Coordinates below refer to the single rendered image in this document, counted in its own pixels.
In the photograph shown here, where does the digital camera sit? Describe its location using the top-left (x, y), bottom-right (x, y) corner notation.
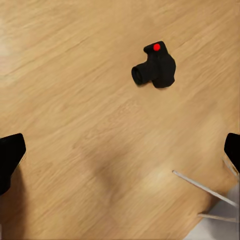
top-left (132, 40), bottom-right (176, 88)

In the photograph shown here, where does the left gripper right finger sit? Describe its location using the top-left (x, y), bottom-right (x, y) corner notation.
top-left (224, 133), bottom-right (240, 173)

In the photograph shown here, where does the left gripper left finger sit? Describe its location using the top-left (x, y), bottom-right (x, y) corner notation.
top-left (0, 133), bottom-right (26, 193)

